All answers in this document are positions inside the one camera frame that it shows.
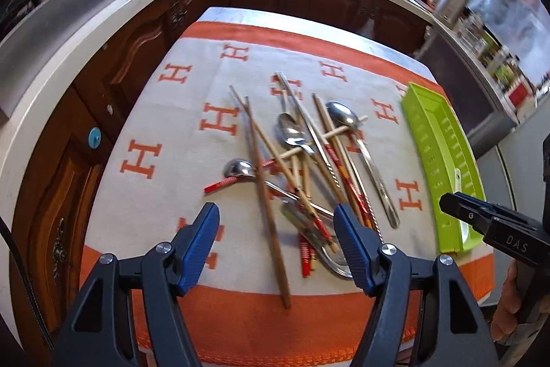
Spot stainless steel panel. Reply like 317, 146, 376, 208
0, 0, 126, 116

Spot white kitchen countertop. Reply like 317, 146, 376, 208
0, 0, 520, 217

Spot metal fork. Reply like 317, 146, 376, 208
280, 199, 354, 279

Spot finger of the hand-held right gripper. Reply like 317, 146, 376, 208
439, 192, 495, 236

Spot small metal spoon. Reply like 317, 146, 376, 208
277, 112, 304, 142
281, 130, 318, 156

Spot row of condiment jars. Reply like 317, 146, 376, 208
455, 14, 550, 110

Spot wooden kitchen cabinets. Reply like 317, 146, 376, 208
9, 0, 435, 355

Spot person's right hand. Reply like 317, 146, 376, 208
491, 259, 531, 346

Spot light bamboo chopstick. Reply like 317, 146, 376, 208
302, 158, 319, 272
291, 154, 312, 278

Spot large metal spoon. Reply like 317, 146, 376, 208
325, 100, 401, 230

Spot brown chopstick with red band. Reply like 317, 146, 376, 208
229, 84, 340, 253

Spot green plastic tray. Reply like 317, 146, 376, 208
400, 82, 486, 253

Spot metal chopstick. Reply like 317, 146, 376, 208
279, 72, 349, 204
275, 72, 385, 246

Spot brown wooden chopstick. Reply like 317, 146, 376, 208
243, 96, 293, 310

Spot round metal spoon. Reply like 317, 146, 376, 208
222, 158, 336, 222

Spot orange beige printed tablecloth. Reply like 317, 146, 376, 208
79, 20, 496, 355

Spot dark grey appliance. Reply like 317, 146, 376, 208
415, 27, 508, 131

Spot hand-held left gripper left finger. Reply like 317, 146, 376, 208
52, 202, 221, 367

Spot black cable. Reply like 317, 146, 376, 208
0, 216, 46, 350

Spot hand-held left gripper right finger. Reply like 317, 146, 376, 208
333, 204, 501, 367

